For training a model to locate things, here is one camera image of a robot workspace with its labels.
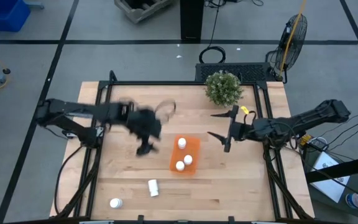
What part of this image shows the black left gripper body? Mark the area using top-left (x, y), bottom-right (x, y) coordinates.
top-left (124, 105), bottom-right (163, 144)

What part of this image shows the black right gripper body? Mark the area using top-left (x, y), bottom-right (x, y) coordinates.
top-left (223, 105), bottom-right (256, 154)

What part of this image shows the orange plastic basket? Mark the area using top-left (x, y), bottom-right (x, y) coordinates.
top-left (168, 134), bottom-right (202, 175)

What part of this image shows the green artificial plant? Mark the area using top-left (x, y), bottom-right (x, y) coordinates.
top-left (204, 70), bottom-right (244, 109)

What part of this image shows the black mesh crate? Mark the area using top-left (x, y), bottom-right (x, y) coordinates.
top-left (195, 62), bottom-right (276, 83)

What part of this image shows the black pillar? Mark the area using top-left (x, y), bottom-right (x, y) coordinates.
top-left (180, 0), bottom-right (205, 43)

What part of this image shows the black floor fan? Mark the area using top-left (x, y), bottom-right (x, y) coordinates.
top-left (265, 14), bottom-right (309, 84)

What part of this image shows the white paper box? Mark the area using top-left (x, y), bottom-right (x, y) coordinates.
top-left (309, 151), bottom-right (351, 203)

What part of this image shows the black metal beam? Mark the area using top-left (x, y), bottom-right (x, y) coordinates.
top-left (305, 154), bottom-right (358, 184)

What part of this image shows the grey pallet box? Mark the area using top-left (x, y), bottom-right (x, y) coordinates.
top-left (114, 0), bottom-right (175, 24)

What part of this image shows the blue plastic bin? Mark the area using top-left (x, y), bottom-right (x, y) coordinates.
top-left (0, 0), bottom-right (31, 32)

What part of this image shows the black metal table frame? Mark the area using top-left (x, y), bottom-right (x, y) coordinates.
top-left (50, 70), bottom-right (315, 224)

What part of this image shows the coiled black cable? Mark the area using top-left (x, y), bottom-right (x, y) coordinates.
top-left (198, 45), bottom-right (227, 65)

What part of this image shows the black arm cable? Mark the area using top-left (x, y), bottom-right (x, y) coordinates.
top-left (53, 144), bottom-right (85, 215)

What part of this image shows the black floor cable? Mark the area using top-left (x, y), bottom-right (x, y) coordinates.
top-left (336, 105), bottom-right (358, 129)

